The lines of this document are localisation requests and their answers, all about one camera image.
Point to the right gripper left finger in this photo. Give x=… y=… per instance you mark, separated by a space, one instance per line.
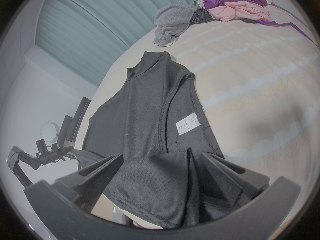
x=87 y=184

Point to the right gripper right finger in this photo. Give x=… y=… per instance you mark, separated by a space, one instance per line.
x=232 y=181

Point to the black T-shirt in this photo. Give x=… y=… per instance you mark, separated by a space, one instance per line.
x=150 y=109

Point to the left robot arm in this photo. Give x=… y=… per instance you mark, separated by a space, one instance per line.
x=15 y=155

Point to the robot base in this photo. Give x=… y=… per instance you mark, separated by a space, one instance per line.
x=118 y=215

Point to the bed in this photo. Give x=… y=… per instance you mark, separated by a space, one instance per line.
x=250 y=84

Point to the blue-green curtain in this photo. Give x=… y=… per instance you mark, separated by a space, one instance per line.
x=125 y=9
x=70 y=46

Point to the dark grey garment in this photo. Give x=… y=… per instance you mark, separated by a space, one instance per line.
x=250 y=21

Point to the shiny black garment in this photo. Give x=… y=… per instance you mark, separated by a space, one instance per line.
x=201 y=16

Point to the pink garment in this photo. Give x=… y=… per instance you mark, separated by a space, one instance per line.
x=237 y=11

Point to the white printed pillow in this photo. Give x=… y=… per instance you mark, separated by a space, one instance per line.
x=269 y=0

